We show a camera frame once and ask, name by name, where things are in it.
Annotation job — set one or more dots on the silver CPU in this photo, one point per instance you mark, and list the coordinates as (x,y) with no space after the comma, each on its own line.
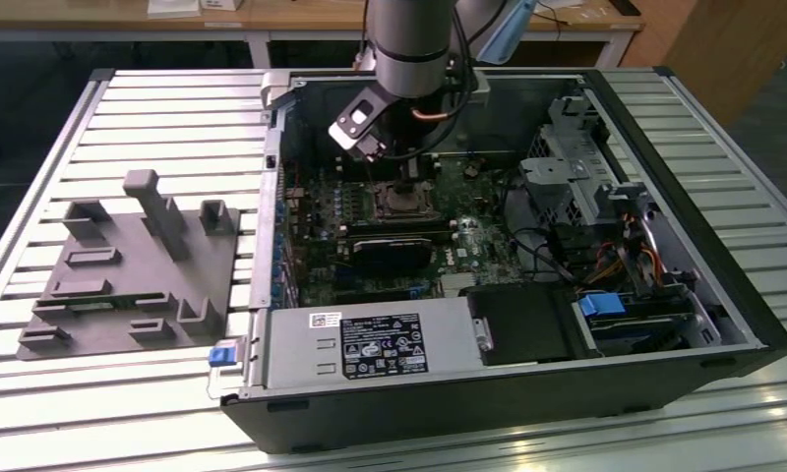
(389,199)

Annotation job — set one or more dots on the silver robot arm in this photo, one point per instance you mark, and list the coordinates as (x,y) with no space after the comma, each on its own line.
(410,39)

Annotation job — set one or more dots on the CPU socket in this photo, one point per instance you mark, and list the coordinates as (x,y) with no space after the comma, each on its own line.
(374,215)

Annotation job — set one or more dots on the round silver coin battery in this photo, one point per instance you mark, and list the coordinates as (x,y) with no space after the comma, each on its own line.
(473,172)

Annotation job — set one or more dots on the silver metal drive cage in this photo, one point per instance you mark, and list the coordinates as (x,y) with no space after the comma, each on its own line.
(558,172)

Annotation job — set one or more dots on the green motherboard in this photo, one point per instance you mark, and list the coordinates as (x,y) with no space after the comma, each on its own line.
(486,246)

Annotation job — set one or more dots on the black graphics card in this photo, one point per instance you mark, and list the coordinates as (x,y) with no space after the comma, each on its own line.
(394,253)

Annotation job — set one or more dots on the pale blue teach pendant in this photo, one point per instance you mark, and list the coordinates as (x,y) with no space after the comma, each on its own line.
(509,29)

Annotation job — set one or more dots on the silver chipset heatsink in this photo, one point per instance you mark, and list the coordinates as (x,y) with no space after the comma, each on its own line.
(455,285)

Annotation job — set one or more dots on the small black desk object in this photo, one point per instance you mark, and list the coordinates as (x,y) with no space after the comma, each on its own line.
(624,6)

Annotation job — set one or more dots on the black plastic shroud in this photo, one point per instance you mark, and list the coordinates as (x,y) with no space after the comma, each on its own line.
(525,324)

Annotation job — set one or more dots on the white cardboard box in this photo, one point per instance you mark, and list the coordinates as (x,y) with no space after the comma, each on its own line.
(171,7)
(222,5)

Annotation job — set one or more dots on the hard disk in blue carrier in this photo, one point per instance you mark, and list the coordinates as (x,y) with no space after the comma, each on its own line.
(601,307)

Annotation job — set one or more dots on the silver power supply with label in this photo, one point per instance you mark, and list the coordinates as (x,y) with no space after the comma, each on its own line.
(302,354)

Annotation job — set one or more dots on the wooden cabinet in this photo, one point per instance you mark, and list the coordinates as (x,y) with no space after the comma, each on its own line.
(729,49)

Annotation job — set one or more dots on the grey parts rack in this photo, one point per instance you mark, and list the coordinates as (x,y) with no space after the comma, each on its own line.
(124,275)

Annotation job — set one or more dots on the blue case latch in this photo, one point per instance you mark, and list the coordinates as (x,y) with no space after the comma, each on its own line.
(222,356)

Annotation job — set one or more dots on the black PC case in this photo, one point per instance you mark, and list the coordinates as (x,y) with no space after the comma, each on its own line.
(433,418)

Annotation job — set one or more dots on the wooden desk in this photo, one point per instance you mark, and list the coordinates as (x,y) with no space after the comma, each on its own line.
(72,22)

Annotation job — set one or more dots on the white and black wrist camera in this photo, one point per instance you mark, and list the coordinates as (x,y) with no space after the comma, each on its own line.
(361,118)

